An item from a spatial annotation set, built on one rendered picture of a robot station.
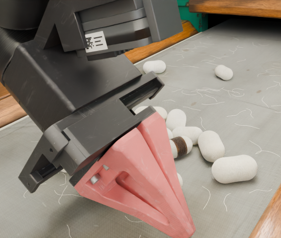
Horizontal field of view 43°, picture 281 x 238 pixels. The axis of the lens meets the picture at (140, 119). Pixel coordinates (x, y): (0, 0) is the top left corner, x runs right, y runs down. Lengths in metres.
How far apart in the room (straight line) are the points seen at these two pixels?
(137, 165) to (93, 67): 0.07
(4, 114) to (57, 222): 0.20
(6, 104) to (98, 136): 0.27
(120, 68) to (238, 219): 0.14
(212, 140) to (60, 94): 0.17
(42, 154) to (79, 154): 0.03
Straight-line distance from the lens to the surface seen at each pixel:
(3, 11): 0.22
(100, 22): 0.19
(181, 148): 0.33
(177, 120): 0.37
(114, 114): 0.21
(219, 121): 0.41
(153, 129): 0.22
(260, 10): 0.67
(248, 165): 0.30
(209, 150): 0.32
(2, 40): 0.25
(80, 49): 0.20
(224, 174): 0.30
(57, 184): 0.32
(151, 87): 0.25
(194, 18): 0.79
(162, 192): 0.22
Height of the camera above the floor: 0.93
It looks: 27 degrees down
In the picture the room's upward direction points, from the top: 4 degrees counter-clockwise
